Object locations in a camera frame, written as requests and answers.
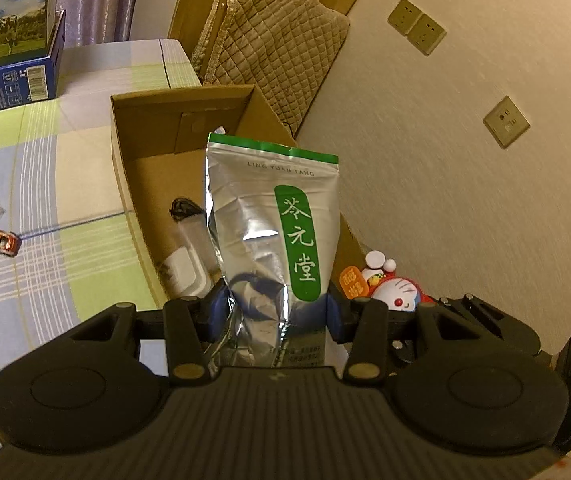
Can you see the plaid bed sheet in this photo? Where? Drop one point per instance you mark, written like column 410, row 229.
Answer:
column 65, row 185

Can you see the silver green label pouch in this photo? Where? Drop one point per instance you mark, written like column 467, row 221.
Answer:
column 250, row 220

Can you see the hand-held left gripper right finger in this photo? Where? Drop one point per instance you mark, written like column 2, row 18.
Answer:
column 333, row 317

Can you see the orange toy car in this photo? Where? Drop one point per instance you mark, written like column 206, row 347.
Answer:
column 0, row 241

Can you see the blue cat plush toy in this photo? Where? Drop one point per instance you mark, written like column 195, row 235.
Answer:
column 400, row 290

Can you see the brown cardboard box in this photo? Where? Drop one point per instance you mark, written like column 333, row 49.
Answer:
column 150, row 125

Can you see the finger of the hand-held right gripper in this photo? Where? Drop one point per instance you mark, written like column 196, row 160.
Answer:
column 505, row 332

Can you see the beige wall socket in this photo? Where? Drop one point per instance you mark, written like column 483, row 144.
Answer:
column 506, row 121
column 404, row 16
column 427, row 35

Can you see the white plastic case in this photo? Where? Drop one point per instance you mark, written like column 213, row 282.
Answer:
column 183, row 271

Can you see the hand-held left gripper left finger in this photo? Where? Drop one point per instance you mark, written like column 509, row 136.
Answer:
column 220, row 307

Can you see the beige quilted cushion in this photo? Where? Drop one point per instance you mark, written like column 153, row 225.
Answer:
column 270, row 45

